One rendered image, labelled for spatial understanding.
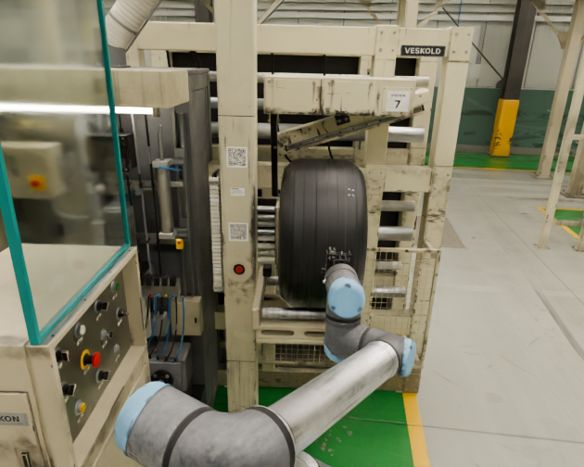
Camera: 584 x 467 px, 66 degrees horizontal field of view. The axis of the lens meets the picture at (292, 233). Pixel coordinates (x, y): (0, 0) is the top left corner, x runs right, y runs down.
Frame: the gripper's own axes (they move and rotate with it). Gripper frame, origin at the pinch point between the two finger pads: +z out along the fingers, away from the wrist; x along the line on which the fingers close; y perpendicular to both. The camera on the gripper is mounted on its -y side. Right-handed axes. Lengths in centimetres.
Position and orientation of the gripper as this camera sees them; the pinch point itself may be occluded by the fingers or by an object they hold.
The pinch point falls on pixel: (334, 264)
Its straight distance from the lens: 146.2
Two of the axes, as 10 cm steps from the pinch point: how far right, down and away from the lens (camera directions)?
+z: 0.1, -2.3, 9.7
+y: 0.4, -9.7, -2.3
